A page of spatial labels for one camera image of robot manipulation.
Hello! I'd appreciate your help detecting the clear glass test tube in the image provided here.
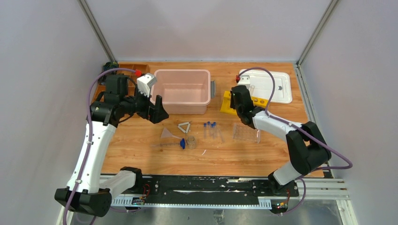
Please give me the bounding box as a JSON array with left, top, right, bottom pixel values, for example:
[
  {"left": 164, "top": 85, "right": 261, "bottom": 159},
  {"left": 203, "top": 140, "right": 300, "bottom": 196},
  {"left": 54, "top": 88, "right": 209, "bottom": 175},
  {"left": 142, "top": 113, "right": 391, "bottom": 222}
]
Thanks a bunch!
[
  {"left": 249, "top": 85, "right": 255, "bottom": 97},
  {"left": 217, "top": 127, "right": 225, "bottom": 143}
]

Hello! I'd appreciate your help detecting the blue capped test tube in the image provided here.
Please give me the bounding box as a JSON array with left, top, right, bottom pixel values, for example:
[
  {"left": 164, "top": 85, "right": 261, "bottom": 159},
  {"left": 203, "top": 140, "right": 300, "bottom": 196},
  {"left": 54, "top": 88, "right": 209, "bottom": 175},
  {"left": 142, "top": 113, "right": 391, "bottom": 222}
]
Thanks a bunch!
[
  {"left": 211, "top": 122, "right": 217, "bottom": 139},
  {"left": 203, "top": 123, "right": 207, "bottom": 139},
  {"left": 210, "top": 123, "right": 215, "bottom": 139},
  {"left": 207, "top": 121, "right": 212, "bottom": 137}
]

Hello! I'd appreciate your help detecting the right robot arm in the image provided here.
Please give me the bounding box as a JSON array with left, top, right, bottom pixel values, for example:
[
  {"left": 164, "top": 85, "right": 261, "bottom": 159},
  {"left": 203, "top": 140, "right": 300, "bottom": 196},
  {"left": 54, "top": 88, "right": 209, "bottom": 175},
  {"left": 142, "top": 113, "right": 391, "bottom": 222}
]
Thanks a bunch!
[{"left": 230, "top": 85, "right": 331, "bottom": 196}]

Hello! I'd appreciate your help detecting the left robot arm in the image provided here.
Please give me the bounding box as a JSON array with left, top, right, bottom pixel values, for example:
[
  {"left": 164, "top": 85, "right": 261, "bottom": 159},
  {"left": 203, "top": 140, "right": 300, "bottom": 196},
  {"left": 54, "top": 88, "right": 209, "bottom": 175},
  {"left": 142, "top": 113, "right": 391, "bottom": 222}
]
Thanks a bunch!
[{"left": 54, "top": 73, "right": 169, "bottom": 217}]

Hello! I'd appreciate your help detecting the yellow test tube rack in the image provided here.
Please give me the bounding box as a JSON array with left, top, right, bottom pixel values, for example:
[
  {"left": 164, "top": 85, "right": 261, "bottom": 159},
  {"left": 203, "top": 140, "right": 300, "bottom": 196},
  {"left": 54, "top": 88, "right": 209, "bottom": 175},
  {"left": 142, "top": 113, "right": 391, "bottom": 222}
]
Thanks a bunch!
[{"left": 220, "top": 91, "right": 268, "bottom": 115}]

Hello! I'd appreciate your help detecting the clear plastic funnel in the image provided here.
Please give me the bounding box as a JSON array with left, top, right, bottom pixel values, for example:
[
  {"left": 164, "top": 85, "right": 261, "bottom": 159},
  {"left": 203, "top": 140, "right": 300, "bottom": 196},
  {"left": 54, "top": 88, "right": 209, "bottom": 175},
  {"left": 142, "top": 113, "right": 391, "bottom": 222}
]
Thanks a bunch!
[{"left": 160, "top": 127, "right": 182, "bottom": 140}]

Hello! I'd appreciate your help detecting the white plastic lid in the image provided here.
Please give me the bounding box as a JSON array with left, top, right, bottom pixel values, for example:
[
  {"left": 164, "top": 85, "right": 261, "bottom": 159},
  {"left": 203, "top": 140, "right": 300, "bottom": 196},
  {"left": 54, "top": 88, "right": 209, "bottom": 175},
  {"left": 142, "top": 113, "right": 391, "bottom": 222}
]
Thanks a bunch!
[{"left": 242, "top": 69, "right": 292, "bottom": 104}]

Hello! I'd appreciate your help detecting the clay pipe triangle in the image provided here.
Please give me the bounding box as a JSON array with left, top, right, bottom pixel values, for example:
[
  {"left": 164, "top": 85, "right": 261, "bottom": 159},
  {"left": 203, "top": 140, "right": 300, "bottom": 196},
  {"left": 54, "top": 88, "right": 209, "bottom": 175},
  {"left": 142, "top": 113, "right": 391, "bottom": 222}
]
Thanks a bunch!
[{"left": 177, "top": 121, "right": 191, "bottom": 134}]

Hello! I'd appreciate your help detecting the clear well plate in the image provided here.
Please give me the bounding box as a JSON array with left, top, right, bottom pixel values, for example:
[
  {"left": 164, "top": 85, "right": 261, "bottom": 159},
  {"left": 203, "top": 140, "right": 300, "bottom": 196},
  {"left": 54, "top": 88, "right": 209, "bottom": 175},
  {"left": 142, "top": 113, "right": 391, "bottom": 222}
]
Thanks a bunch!
[{"left": 232, "top": 123, "right": 261, "bottom": 143}]

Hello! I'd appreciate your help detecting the pink plastic bin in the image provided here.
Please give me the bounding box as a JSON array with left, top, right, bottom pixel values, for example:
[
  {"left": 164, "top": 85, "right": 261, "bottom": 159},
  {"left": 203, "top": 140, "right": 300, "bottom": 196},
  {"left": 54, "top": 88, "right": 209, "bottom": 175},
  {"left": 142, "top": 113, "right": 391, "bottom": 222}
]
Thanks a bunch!
[{"left": 151, "top": 69, "right": 212, "bottom": 114}]

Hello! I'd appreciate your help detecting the wooden compartment tray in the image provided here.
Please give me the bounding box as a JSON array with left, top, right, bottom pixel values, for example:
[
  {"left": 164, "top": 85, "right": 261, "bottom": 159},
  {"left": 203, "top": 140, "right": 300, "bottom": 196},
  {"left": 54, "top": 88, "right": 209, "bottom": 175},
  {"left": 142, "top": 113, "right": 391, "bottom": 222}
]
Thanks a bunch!
[{"left": 93, "top": 63, "right": 150, "bottom": 119}]

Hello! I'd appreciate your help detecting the small glass jar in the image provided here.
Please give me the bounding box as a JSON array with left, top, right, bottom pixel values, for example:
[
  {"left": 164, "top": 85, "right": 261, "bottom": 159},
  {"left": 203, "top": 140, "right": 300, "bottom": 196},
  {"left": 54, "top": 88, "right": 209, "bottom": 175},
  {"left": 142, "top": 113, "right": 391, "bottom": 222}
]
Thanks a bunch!
[{"left": 186, "top": 136, "right": 197, "bottom": 149}]

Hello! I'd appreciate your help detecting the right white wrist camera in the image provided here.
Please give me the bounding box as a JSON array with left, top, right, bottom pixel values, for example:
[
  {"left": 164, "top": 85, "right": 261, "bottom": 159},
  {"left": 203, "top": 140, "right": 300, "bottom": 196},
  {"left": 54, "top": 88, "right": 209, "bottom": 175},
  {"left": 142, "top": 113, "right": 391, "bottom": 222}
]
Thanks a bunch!
[{"left": 237, "top": 75, "right": 251, "bottom": 90}]

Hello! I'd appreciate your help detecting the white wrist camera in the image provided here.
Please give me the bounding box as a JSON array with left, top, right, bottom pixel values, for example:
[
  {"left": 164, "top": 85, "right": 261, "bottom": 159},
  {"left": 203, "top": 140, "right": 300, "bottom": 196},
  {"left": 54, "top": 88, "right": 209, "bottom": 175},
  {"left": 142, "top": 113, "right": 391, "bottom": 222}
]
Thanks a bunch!
[
  {"left": 137, "top": 73, "right": 157, "bottom": 97},
  {"left": 237, "top": 75, "right": 251, "bottom": 90}
]

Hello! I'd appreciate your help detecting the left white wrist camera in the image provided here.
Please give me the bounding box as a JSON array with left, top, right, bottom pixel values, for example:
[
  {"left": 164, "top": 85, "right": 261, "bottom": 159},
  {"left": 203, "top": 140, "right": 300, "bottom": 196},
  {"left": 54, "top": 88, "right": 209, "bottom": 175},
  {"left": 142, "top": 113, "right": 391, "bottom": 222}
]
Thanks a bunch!
[{"left": 137, "top": 73, "right": 157, "bottom": 97}]

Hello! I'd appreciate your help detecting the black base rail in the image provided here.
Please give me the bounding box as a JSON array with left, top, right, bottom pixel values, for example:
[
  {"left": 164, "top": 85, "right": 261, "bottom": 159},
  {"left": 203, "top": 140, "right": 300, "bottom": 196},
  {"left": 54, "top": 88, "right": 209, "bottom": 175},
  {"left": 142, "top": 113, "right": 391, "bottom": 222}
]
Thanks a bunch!
[{"left": 112, "top": 175, "right": 299, "bottom": 209}]

